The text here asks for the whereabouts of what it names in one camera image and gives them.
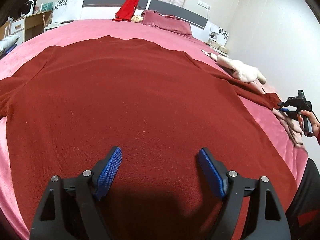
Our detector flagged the white floral nightstand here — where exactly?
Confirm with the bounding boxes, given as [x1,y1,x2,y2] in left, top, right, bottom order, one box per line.
[44,0,84,33]
[207,21,229,55]

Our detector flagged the white cushion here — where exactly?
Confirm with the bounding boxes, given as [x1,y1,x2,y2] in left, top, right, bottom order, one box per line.
[0,34,21,54]

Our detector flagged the pink garment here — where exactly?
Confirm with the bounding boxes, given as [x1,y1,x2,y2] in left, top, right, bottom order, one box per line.
[255,82,304,148]

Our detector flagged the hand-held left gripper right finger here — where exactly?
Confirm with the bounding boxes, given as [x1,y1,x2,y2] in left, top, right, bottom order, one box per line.
[198,147,292,240]

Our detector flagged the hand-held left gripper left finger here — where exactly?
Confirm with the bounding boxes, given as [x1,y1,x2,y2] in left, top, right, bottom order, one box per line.
[29,146,123,240]

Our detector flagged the person's black pants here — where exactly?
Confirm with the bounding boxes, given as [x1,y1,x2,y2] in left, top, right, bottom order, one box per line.
[285,159,320,240]

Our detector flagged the white desk device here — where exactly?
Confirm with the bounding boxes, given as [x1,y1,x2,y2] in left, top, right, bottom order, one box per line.
[20,0,35,18]

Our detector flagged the person's right hand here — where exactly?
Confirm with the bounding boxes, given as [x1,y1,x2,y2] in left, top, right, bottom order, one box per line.
[297,109,320,137]

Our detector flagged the pink bed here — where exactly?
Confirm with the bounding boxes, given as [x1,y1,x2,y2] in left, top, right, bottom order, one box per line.
[0,19,309,240]

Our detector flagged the dark red knit sweater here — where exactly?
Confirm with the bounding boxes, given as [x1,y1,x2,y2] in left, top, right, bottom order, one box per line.
[0,35,299,240]

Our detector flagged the grey and white headboard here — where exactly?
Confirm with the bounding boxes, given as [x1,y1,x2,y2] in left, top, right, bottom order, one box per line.
[72,0,209,37]

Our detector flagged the bright red garment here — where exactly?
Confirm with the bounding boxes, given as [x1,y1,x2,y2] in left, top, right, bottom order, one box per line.
[112,0,140,22]

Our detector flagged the cream garment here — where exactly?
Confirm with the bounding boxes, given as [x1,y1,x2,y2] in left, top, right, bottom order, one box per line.
[201,49,267,83]

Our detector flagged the maroon pillow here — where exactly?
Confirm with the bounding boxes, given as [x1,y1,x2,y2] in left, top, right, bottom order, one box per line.
[141,9,193,36]

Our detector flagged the wooden desk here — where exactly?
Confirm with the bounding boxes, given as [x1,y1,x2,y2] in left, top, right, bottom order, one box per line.
[24,10,53,43]

